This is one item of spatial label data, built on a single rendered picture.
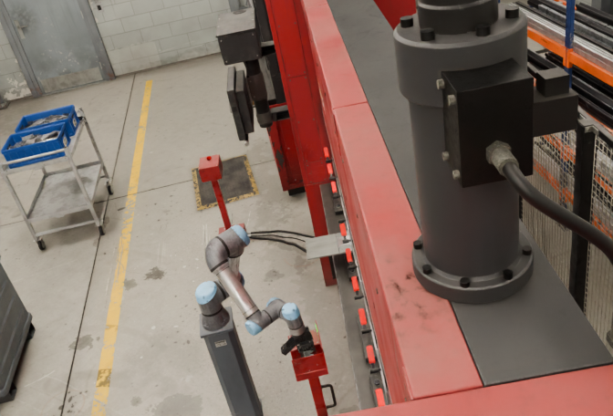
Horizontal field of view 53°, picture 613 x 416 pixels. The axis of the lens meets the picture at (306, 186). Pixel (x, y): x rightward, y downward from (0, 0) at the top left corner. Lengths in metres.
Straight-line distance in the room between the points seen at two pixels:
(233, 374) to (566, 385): 2.83
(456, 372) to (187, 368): 3.57
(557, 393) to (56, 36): 9.69
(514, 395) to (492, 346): 0.09
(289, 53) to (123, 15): 6.45
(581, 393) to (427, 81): 0.45
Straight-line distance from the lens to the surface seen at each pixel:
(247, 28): 3.89
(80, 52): 10.22
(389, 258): 1.12
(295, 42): 3.75
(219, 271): 2.94
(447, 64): 0.82
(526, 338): 0.97
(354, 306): 3.15
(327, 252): 3.32
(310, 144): 4.00
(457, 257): 0.99
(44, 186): 6.65
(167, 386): 4.34
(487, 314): 1.01
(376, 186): 1.32
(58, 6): 10.08
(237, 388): 3.69
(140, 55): 10.16
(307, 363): 3.09
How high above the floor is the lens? 3.00
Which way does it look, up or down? 31 degrees down
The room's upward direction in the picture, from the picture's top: 12 degrees counter-clockwise
